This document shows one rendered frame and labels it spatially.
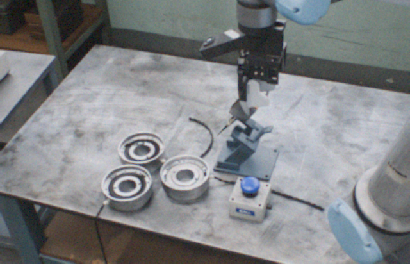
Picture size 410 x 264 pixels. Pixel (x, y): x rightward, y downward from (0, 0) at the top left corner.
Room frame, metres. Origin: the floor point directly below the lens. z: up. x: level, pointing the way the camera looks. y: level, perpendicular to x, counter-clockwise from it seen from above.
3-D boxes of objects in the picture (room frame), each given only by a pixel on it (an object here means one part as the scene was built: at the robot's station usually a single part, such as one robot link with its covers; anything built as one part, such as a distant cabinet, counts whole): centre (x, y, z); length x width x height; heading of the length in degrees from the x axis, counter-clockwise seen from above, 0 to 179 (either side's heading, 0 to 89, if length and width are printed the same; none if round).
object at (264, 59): (0.91, -0.10, 1.10); 0.09 x 0.08 x 0.12; 70
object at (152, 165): (0.95, 0.16, 0.82); 0.10 x 0.10 x 0.04
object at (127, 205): (0.84, 0.18, 0.82); 0.10 x 0.10 x 0.04
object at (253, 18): (0.92, -0.10, 1.18); 0.08 x 0.08 x 0.05
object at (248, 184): (0.79, -0.07, 0.85); 0.04 x 0.04 x 0.05
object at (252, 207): (0.78, -0.08, 0.82); 0.08 x 0.07 x 0.05; 69
